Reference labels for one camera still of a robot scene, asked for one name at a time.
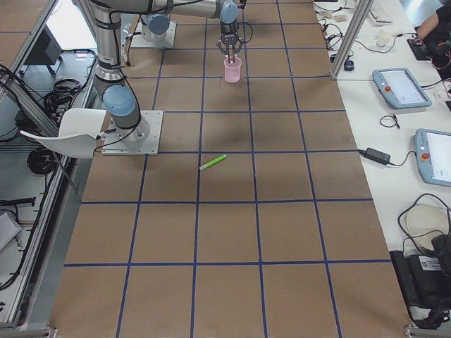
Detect upper teach pendant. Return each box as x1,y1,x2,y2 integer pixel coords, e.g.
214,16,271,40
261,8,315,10
372,68,432,109

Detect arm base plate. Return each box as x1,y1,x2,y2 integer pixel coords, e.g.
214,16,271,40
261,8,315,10
101,110,163,156
131,21,177,49

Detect small blue device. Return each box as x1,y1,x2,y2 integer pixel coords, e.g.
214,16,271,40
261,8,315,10
344,59,355,72

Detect black power brick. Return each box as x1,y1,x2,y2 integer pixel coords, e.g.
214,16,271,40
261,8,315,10
357,147,390,165

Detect white chair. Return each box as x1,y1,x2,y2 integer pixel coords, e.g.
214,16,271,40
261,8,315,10
20,108,106,159

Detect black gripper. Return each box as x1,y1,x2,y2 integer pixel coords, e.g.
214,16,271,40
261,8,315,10
216,21,243,63

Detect aluminium frame post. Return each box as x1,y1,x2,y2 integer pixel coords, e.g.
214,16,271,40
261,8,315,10
330,0,373,80

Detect teach pendant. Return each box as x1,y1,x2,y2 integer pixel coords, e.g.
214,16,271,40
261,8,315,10
414,128,450,187
372,68,432,109

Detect pink mesh cup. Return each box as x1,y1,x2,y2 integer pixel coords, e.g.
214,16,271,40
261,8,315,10
223,56,242,83

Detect green pen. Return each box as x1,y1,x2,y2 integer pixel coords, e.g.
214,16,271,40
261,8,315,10
199,154,227,171

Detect lower teach pendant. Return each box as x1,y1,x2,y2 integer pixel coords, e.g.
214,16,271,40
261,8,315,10
414,128,450,187

